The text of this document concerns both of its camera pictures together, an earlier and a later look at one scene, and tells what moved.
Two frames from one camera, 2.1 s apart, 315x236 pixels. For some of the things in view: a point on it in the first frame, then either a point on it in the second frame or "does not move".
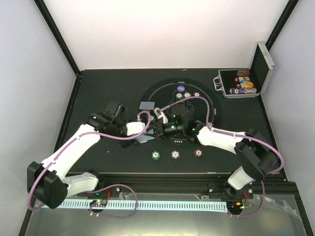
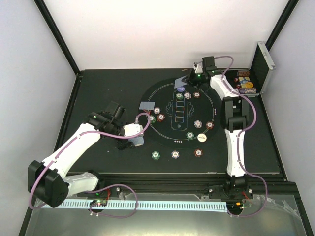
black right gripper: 163,132 -> 189,78
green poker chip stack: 155,155 does not move
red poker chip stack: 198,152 does not move
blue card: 146,105 does not move
